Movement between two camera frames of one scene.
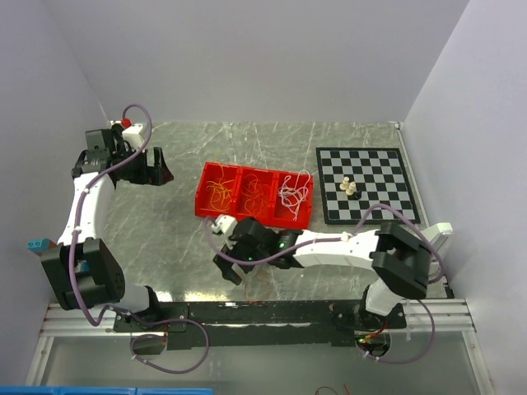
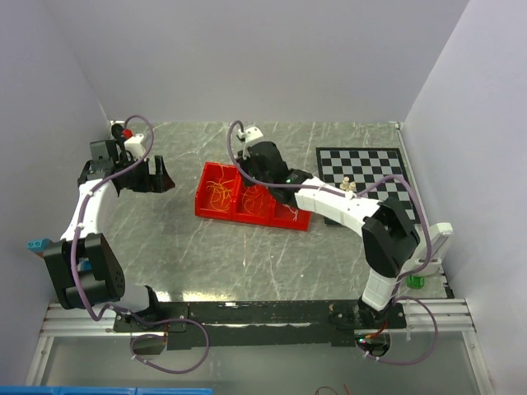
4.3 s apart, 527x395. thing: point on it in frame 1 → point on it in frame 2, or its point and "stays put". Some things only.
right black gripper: (228, 272) → (244, 163)
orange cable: (220, 200) stays put
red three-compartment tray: (244, 192) stays put
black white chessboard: (352, 179) stays put
